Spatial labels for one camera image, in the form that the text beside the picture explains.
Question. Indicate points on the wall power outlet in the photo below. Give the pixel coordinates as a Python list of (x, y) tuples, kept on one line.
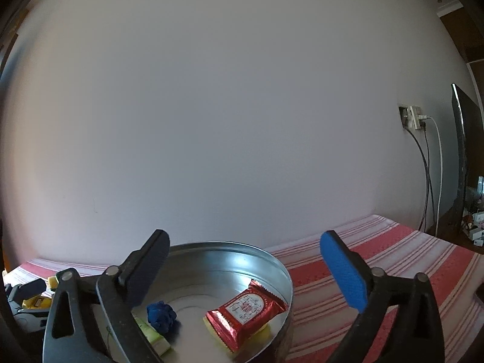
[(402, 115)]

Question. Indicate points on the red snack packet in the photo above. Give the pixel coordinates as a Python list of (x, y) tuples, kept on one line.
[(245, 310)]

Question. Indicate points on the red striped bedsheet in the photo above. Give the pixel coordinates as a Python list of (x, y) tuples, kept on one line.
[(397, 257)]

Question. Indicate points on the round metal tin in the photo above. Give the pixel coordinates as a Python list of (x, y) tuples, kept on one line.
[(227, 268)]

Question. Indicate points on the green and white tube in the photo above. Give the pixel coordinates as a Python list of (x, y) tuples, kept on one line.
[(155, 339)]

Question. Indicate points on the yellow sponge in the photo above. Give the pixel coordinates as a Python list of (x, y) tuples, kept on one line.
[(261, 334)]

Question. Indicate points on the flat screen television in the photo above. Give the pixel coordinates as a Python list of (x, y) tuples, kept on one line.
[(467, 140)]

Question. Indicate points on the white plug adapter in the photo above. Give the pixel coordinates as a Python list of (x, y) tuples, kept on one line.
[(416, 117)]

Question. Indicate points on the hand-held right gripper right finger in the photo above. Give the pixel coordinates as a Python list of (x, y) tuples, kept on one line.
[(344, 276)]

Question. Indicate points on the brown wooden cabinet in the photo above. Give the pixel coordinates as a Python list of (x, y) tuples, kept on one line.
[(467, 34)]

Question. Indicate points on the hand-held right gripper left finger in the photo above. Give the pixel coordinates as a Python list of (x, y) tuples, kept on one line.
[(151, 268)]

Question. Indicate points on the small white box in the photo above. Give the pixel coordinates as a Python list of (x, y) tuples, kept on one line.
[(477, 239)]

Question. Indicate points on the blue crumpled wrapper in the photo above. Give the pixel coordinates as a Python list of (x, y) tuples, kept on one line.
[(160, 315)]

